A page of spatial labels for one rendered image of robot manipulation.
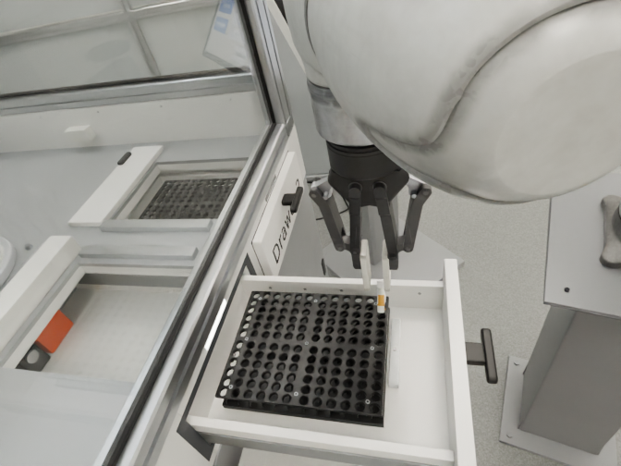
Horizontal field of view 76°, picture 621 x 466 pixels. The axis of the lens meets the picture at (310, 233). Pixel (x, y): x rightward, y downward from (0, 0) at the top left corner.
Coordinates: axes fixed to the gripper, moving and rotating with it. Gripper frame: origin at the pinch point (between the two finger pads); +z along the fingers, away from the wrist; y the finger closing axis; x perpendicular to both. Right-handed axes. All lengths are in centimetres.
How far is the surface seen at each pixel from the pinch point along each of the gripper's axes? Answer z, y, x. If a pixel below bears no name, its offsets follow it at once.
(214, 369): 13.4, 24.3, 9.8
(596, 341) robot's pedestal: 43, -42, -18
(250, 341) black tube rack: 10.0, 18.4, 6.7
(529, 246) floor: 99, -54, -99
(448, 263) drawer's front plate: 6.9, -9.7, -7.0
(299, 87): 43, 51, -153
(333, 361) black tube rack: 9.9, 5.8, 8.6
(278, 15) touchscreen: -12, 29, -72
